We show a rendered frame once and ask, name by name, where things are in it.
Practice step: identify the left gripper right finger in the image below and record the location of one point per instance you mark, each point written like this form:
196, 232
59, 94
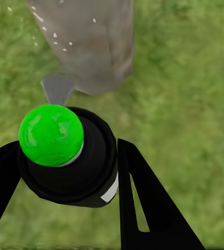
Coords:
168, 228

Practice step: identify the tree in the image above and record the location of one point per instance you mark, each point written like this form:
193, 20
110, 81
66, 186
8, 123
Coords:
92, 40

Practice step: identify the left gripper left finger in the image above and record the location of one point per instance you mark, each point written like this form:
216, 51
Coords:
9, 173

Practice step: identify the pesticide atomizer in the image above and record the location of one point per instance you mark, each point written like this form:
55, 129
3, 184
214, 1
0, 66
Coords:
67, 155

